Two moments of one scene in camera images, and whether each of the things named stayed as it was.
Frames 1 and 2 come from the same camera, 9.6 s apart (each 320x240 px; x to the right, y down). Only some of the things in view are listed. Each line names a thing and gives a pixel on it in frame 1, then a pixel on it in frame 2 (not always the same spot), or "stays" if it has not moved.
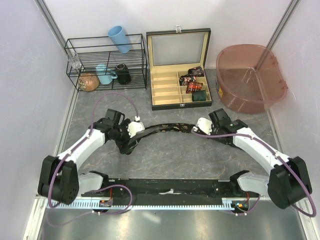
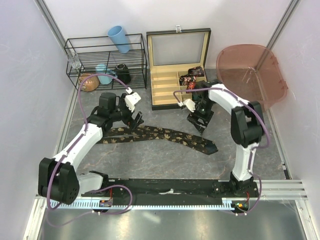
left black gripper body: [121, 136] -> [125, 113]
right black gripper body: [218, 139] -> [201, 111]
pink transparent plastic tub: [250, 78] stays
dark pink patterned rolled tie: [197, 71] stays
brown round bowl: [88, 82] stays
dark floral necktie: [157, 128] -> [125, 134]
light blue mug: [105, 75] stays
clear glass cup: [74, 58] stays
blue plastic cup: [116, 33] stays
